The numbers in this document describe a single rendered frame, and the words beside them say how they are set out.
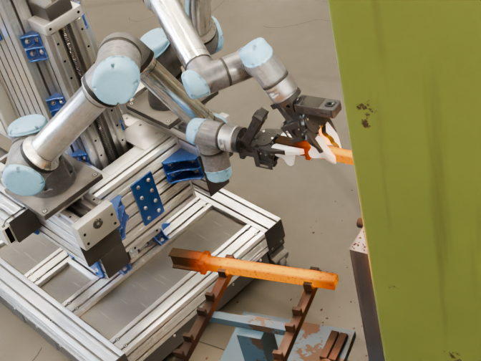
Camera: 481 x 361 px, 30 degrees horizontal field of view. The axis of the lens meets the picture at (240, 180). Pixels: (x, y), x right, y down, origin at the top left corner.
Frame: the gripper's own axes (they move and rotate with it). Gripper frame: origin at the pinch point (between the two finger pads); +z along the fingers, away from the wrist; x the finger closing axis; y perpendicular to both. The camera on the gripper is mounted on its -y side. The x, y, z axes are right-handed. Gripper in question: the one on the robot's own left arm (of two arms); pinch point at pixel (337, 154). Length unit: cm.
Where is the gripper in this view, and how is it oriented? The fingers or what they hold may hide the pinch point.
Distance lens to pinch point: 226.9
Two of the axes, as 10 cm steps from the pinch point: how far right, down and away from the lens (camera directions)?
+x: -4.9, 6.3, -6.0
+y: -6.4, 2.1, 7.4
